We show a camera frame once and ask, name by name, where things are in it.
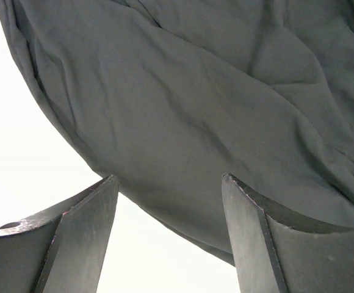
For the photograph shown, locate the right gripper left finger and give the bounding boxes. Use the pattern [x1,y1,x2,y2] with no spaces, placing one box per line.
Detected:
[0,176,118,293]

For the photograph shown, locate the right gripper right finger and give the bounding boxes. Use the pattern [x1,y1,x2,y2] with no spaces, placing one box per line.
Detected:
[222,174,354,293]

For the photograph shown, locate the black trousers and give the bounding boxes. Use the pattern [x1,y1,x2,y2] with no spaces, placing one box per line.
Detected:
[0,1,354,264]

